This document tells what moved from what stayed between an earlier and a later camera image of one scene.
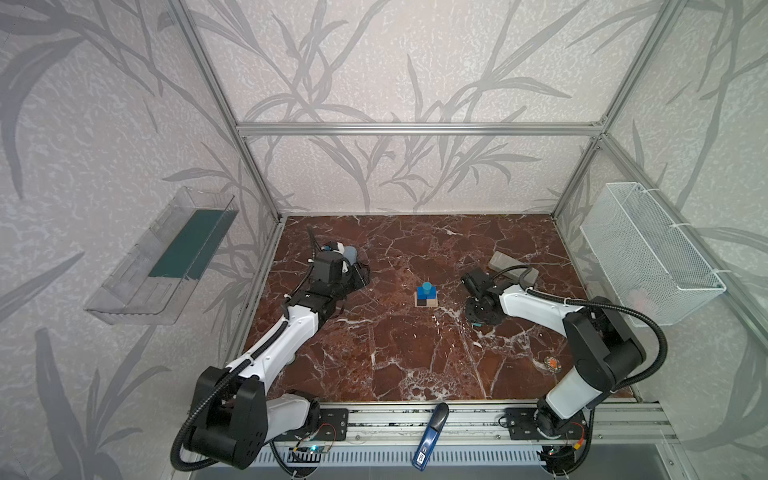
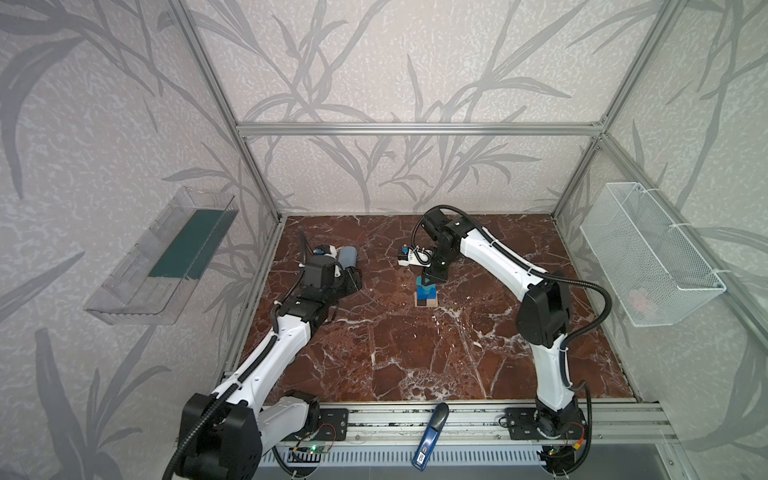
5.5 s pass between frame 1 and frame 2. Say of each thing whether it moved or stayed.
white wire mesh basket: stayed
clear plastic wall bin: stayed
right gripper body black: moved
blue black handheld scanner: stayed
